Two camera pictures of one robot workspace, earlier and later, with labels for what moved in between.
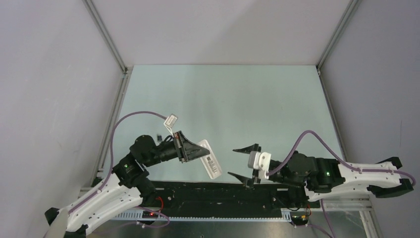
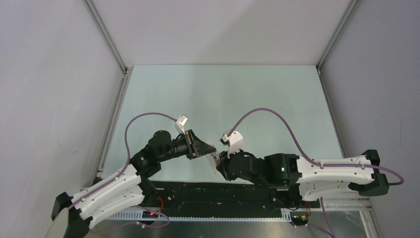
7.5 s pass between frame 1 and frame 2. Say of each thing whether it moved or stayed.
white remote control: moved
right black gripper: moved
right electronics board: stayed
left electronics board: stayed
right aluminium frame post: stayed
